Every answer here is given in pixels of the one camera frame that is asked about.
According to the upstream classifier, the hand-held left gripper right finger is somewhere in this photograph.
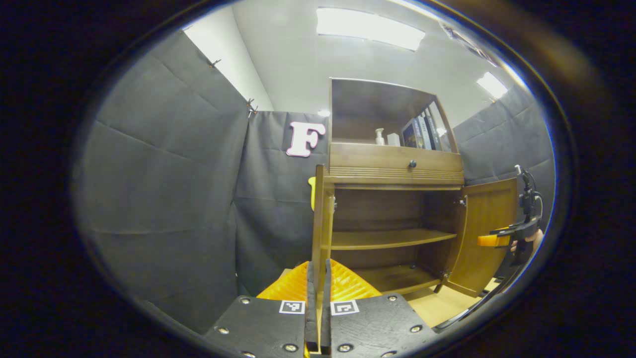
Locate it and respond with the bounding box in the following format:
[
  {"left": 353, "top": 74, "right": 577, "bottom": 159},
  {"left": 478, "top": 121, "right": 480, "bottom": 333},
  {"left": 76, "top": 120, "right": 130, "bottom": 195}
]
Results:
[{"left": 320, "top": 259, "right": 438, "bottom": 358}]

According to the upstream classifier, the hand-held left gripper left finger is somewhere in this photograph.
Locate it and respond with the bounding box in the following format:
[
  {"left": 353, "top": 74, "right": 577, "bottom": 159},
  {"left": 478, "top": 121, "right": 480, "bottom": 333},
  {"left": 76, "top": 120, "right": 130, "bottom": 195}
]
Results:
[{"left": 204, "top": 260, "right": 319, "bottom": 358}]

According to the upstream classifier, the wooden shoe cabinet door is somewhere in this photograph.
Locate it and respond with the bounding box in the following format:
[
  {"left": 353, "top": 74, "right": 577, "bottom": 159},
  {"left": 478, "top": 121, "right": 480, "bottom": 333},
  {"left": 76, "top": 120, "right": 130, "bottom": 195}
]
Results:
[
  {"left": 444, "top": 178, "right": 520, "bottom": 298},
  {"left": 311, "top": 164, "right": 336, "bottom": 349}
]

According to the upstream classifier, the wooden double-door shoe cabinet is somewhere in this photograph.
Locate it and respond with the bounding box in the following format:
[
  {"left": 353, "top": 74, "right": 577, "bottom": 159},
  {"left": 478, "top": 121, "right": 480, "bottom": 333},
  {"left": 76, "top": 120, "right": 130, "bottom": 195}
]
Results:
[{"left": 311, "top": 77, "right": 520, "bottom": 299}]

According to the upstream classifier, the wooden cabinet shelf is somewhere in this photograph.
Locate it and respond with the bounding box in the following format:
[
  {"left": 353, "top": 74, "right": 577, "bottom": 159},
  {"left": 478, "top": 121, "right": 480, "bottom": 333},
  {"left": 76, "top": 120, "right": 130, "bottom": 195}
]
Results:
[{"left": 330, "top": 229, "right": 458, "bottom": 251}]

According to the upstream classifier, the wooden cabinet drawer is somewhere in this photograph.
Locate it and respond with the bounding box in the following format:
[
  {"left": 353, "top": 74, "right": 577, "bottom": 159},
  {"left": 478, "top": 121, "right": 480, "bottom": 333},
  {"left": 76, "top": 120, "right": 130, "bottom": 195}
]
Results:
[{"left": 329, "top": 143, "right": 465, "bottom": 187}]

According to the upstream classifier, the dark grey book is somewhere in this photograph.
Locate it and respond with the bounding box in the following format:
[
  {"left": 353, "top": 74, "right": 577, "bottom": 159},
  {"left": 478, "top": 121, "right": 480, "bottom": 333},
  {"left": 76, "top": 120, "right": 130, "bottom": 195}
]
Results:
[{"left": 425, "top": 111, "right": 444, "bottom": 151}]

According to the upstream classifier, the light grey book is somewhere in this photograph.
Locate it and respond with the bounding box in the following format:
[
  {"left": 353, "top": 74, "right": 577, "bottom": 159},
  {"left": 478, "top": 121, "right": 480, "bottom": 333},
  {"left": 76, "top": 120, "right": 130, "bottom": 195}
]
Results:
[{"left": 415, "top": 116, "right": 432, "bottom": 150}]

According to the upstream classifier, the small ceiling light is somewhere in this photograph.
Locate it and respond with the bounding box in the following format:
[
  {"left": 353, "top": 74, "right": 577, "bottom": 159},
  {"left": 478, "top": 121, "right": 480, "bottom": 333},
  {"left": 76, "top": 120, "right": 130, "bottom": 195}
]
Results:
[{"left": 477, "top": 72, "right": 509, "bottom": 99}]

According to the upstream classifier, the dark blue book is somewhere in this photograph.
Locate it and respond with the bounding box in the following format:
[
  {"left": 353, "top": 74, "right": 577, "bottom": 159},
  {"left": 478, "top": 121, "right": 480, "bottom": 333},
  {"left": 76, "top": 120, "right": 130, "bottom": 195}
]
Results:
[{"left": 401, "top": 119, "right": 423, "bottom": 149}]

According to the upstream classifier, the large ceiling light panel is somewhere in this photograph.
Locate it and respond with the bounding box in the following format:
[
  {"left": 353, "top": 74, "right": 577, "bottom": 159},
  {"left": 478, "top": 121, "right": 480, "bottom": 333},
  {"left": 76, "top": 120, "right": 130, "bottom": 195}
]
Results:
[{"left": 316, "top": 7, "right": 427, "bottom": 52}]

